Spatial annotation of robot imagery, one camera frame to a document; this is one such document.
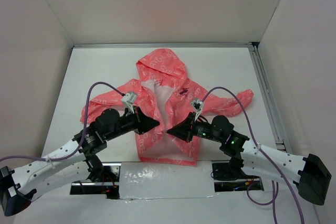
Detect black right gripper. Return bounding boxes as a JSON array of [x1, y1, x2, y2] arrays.
[[167, 111, 223, 142]]

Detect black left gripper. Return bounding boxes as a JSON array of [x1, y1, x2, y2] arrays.
[[104, 105, 160, 141]]

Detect pink hooded jacket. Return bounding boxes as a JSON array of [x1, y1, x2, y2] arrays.
[[80, 48, 254, 166]]

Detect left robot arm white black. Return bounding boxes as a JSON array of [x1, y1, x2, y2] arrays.
[[1, 106, 160, 217]]

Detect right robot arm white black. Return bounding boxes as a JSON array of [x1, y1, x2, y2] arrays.
[[167, 112, 332, 206]]

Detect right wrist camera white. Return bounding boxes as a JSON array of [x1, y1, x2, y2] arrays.
[[191, 98, 204, 116]]

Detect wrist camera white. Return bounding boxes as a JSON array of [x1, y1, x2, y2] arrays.
[[121, 91, 138, 113], [191, 98, 204, 116]]

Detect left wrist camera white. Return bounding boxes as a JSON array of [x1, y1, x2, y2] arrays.
[[121, 91, 138, 113]]

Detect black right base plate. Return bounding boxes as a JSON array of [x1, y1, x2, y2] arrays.
[[211, 161, 264, 193]]

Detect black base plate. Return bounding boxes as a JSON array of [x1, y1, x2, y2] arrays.
[[70, 162, 121, 200], [211, 161, 264, 193]]

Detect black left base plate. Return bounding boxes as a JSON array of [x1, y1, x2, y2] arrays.
[[70, 162, 121, 200]]

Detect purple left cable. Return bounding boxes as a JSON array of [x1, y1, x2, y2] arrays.
[[0, 81, 127, 164]]

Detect purple cable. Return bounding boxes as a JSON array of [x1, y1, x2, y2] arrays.
[[201, 86, 306, 224], [0, 81, 127, 164]]

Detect aluminium frame rail back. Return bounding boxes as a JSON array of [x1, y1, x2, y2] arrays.
[[73, 42, 254, 49]]

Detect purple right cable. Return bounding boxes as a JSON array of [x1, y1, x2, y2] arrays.
[[201, 86, 306, 224]]

